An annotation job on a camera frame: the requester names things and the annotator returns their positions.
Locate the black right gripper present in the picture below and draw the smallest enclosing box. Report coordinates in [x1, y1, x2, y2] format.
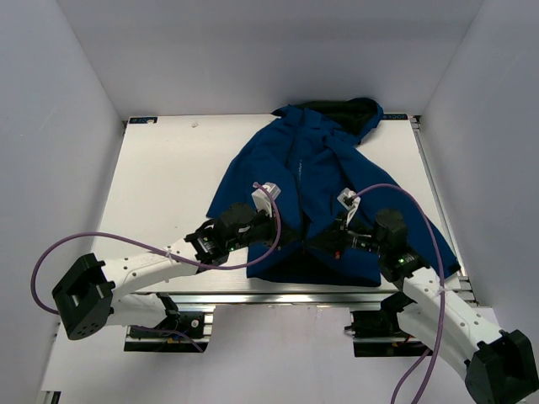
[305, 210, 387, 259]

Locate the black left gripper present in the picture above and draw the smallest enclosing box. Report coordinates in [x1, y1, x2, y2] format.
[227, 205, 300, 252]

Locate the blue and black jacket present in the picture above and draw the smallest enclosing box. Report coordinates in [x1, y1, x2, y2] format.
[207, 98, 460, 287]

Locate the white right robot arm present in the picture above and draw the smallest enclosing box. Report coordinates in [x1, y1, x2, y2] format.
[313, 189, 538, 403]

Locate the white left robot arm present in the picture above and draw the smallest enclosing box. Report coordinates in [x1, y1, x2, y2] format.
[52, 183, 285, 341]

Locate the right blue table label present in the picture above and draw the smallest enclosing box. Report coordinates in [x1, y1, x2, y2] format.
[382, 114, 408, 120]

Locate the blue table label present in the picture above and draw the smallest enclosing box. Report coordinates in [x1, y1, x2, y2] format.
[382, 114, 408, 120]
[128, 117, 157, 125]

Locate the left blue table label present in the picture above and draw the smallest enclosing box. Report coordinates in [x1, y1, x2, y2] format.
[128, 117, 157, 125]

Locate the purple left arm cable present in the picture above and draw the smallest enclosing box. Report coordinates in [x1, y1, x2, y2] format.
[29, 181, 283, 353]

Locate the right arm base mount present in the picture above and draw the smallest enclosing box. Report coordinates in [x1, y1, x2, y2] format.
[344, 311, 430, 358]

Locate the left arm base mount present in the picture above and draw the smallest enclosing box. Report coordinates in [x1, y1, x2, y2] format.
[119, 293, 215, 354]

